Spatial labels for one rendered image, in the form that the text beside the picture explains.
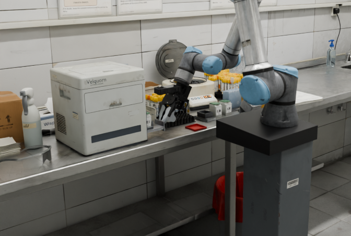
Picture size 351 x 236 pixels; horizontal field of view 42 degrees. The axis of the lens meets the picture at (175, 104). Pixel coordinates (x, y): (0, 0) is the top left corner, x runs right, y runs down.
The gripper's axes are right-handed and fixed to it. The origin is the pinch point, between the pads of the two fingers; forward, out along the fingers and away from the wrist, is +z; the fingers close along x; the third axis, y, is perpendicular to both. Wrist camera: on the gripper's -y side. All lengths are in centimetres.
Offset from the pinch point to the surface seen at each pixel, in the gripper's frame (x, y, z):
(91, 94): -4.5, -38.3, 0.7
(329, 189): 28, 195, -6
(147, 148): -8.5, -8.4, 11.8
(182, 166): 60, 77, 18
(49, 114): 42, -28, 15
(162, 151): -5.5, 2.3, 10.9
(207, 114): 1.1, 24.2, -12.3
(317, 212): 12, 163, 12
